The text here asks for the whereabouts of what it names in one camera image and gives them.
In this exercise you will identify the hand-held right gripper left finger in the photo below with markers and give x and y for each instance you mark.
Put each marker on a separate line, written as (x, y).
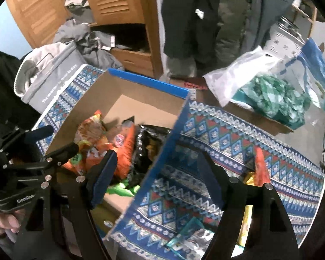
(103, 178)

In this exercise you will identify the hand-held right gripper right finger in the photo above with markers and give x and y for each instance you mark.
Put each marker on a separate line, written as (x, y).
(211, 178)

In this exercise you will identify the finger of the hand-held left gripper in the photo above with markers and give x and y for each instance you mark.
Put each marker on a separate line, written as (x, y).
(65, 153)
(40, 132)

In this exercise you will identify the orange snack packet green label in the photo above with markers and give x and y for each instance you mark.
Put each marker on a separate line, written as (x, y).
(97, 154)

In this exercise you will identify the orange and black snack packet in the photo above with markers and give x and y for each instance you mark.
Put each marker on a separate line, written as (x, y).
(127, 151)

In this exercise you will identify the blue cardboard box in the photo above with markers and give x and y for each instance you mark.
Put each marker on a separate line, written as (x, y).
(140, 105)

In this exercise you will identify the person's left hand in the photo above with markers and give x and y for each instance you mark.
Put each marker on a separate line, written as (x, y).
(2, 222)

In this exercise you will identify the blue patterned tablecloth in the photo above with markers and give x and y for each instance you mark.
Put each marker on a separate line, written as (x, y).
(233, 140)

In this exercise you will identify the red orange snack packet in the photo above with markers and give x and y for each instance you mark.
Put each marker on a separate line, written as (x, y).
(261, 168)

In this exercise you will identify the dark cloth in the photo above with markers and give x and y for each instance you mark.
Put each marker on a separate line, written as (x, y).
(5, 92)

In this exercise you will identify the grey printed bag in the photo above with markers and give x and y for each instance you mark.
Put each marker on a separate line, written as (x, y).
(62, 75)

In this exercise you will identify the teal clear snack packet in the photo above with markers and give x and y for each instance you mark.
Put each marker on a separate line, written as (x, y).
(189, 238)

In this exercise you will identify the white hoodie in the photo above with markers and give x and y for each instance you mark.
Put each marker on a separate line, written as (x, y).
(27, 70)

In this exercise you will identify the red strip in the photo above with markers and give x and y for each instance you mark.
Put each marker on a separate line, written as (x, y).
(195, 84)

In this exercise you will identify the teal green crumpled cloth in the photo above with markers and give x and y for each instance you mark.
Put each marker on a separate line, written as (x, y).
(273, 97)

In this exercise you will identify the white plastic bag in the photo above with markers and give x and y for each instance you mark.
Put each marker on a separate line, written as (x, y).
(233, 75)

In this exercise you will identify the grey clothes pile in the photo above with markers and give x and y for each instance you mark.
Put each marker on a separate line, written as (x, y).
(78, 32)

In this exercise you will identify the wooden wardrobe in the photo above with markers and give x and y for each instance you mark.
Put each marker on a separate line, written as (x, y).
(135, 59)

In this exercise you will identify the olive hanging jacket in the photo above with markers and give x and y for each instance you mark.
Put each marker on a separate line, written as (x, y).
(233, 32)

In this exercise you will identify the louvered wooden wardrobe door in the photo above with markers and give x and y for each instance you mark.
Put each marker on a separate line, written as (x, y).
(111, 0)

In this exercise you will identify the blue plastic bag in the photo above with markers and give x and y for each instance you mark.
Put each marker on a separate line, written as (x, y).
(317, 67)

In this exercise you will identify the white bucket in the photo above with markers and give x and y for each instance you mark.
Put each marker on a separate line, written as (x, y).
(283, 40)

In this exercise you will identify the white hanging shirt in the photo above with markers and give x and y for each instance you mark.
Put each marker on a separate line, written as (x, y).
(158, 0)

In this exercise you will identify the grey blue hanging coat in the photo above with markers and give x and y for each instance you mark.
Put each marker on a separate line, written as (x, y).
(268, 0)

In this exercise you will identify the wooden shelf rack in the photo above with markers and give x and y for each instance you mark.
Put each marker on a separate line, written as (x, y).
(312, 16)

